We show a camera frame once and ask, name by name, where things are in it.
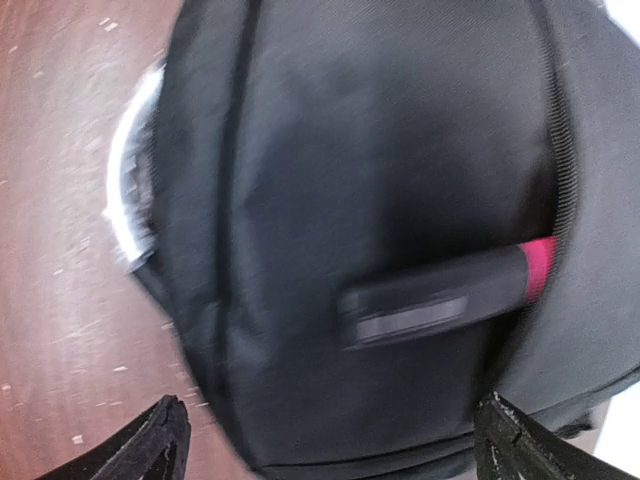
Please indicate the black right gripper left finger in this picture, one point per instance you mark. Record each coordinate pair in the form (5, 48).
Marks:
(155, 445)

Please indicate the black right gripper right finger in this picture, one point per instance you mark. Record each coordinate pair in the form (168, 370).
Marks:
(508, 444)

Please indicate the pink capped black highlighter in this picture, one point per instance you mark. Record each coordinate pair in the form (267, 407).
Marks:
(446, 296)

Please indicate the black student backpack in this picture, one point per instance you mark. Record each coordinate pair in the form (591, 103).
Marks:
(284, 151)

